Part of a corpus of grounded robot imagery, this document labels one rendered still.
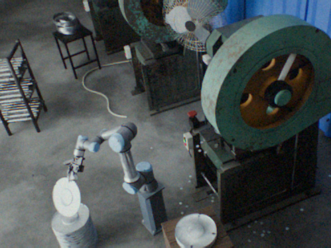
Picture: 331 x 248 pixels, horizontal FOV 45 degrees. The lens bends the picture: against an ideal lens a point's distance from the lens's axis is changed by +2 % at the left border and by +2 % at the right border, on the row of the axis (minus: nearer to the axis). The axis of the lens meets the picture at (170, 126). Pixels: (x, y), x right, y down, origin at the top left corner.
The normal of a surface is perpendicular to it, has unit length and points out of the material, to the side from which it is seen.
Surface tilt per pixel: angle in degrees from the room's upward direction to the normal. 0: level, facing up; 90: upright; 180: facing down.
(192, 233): 0
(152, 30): 90
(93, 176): 0
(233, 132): 90
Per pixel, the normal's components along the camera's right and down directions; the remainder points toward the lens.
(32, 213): -0.11, -0.77
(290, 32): 0.38, 0.54
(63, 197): -0.54, 0.03
